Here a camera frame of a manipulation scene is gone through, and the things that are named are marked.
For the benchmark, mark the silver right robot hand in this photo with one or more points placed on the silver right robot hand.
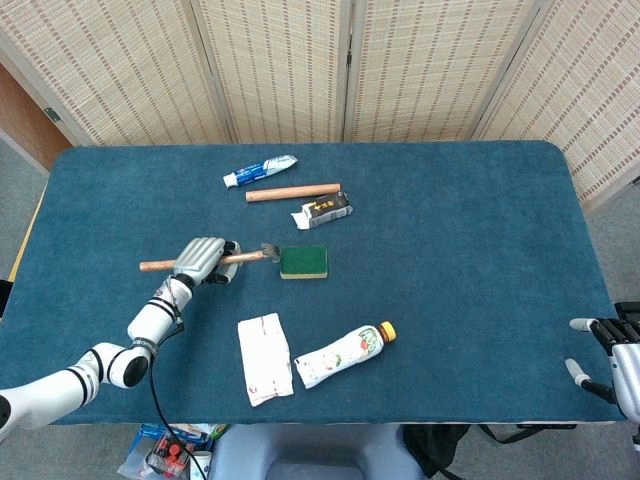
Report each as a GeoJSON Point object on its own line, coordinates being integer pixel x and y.
{"type": "Point", "coordinates": [625, 365]}

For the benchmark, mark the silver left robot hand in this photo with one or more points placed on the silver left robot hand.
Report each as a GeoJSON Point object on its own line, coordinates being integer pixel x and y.
{"type": "Point", "coordinates": [200, 257]}

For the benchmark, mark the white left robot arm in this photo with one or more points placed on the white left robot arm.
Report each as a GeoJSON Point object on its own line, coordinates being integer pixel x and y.
{"type": "Point", "coordinates": [150, 320]}

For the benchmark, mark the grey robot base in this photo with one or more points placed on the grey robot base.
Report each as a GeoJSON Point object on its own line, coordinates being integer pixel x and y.
{"type": "Point", "coordinates": [310, 452]}

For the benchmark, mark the green yellow sponge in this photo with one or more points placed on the green yellow sponge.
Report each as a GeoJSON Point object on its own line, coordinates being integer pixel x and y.
{"type": "Point", "coordinates": [304, 260]}

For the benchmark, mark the blue white toothpaste tube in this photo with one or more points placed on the blue white toothpaste tube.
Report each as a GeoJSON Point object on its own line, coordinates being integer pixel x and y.
{"type": "Point", "coordinates": [260, 170]}

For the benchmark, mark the plain wooden rod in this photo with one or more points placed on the plain wooden rod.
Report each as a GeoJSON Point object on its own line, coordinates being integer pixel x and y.
{"type": "Point", "coordinates": [292, 192]}

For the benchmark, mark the white folded cloth packet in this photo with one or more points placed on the white folded cloth packet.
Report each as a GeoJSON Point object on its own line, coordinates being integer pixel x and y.
{"type": "Point", "coordinates": [265, 360]}

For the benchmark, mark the black snack packet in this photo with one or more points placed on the black snack packet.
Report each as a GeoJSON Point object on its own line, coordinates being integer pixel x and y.
{"type": "Point", "coordinates": [325, 207]}

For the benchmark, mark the white labelled yellow cap bottle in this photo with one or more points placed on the white labelled yellow cap bottle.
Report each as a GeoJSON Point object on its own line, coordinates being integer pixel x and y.
{"type": "Point", "coordinates": [340, 357]}

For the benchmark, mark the blue table cloth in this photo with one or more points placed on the blue table cloth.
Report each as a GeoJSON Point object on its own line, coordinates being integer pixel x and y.
{"type": "Point", "coordinates": [450, 275]}

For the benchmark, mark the clear plastic bag of items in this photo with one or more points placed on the clear plastic bag of items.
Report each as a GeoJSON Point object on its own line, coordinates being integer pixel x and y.
{"type": "Point", "coordinates": [150, 450]}

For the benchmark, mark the black bag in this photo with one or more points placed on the black bag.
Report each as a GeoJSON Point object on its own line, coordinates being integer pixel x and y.
{"type": "Point", "coordinates": [440, 450]}

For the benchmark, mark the metal door hinge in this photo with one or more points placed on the metal door hinge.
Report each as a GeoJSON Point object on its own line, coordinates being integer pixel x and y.
{"type": "Point", "coordinates": [52, 114]}

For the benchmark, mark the white paper cup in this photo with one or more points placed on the white paper cup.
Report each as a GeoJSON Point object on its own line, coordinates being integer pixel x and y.
{"type": "Point", "coordinates": [201, 465]}

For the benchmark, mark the woven folding screen panel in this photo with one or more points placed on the woven folding screen panel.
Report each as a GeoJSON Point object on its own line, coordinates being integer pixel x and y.
{"type": "Point", "coordinates": [280, 65]}
{"type": "Point", "coordinates": [430, 65]}
{"type": "Point", "coordinates": [585, 90]}
{"type": "Point", "coordinates": [115, 65]}

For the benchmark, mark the brown wooden door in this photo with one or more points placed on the brown wooden door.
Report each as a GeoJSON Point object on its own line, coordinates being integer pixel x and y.
{"type": "Point", "coordinates": [25, 120]}

